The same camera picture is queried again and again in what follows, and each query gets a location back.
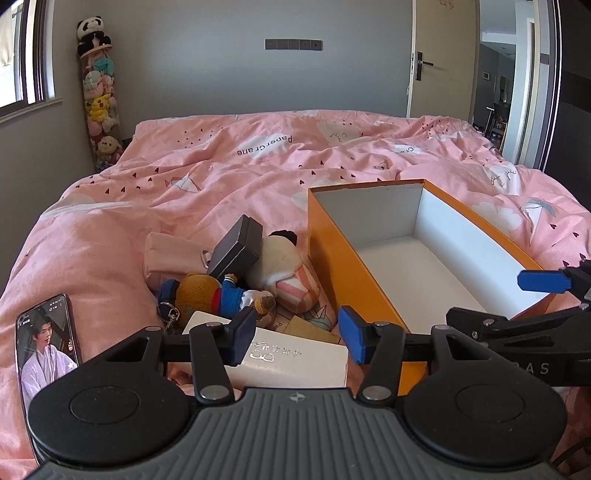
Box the pink zip pouch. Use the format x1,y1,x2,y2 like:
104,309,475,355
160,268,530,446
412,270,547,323
143,232,211,291

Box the window with frame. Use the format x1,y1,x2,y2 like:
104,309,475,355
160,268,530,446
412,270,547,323
1,0,59,123

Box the long white box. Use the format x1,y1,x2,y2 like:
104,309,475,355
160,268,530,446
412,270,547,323
182,310,350,389

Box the plush toy storage column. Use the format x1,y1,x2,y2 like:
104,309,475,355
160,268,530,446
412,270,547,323
76,16,123,172

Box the brown bear plush keychain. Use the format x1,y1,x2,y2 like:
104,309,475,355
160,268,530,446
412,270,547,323
156,274,276,331

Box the pink patterned duvet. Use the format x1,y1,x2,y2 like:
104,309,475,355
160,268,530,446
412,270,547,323
1,110,590,479

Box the small brown cardboard box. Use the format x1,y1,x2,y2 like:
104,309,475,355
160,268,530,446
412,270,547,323
283,316,341,344

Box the black gift box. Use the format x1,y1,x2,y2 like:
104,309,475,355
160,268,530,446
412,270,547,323
207,215,263,281

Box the black wall switch panel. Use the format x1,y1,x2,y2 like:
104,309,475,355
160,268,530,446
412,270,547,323
264,38,324,51

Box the smartphone with photo screen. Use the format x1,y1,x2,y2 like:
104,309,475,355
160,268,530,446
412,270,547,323
14,292,83,412

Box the white bedroom door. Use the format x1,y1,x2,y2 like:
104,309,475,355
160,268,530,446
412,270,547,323
407,0,480,121

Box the orange cardboard box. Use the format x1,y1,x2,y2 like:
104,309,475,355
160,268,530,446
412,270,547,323
305,178,557,397

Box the white panda plush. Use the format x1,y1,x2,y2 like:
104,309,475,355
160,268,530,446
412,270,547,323
246,230,321,314

